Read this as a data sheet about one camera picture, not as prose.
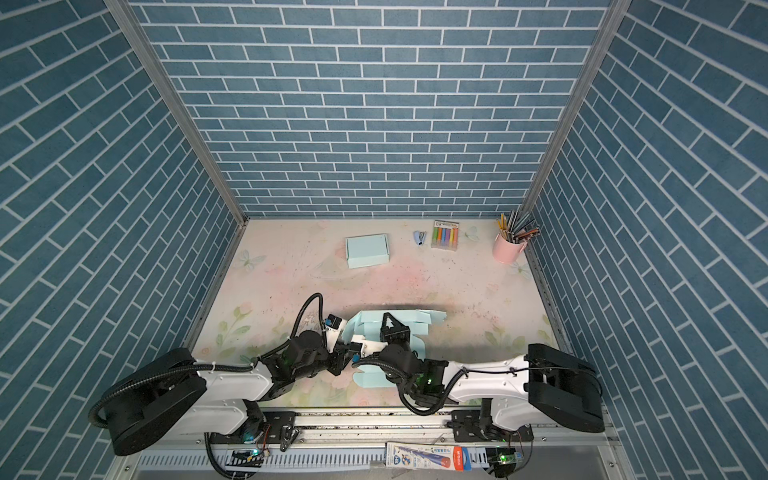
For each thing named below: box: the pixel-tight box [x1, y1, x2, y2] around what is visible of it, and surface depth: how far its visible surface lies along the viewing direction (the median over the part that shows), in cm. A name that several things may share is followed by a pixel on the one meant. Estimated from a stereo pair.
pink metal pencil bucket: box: [492, 234, 528, 264], surface depth 107 cm
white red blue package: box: [385, 442, 473, 471], surface depth 71 cm
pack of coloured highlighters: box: [431, 220, 459, 251], surface depth 117 cm
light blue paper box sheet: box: [346, 234, 390, 269], surface depth 110 cm
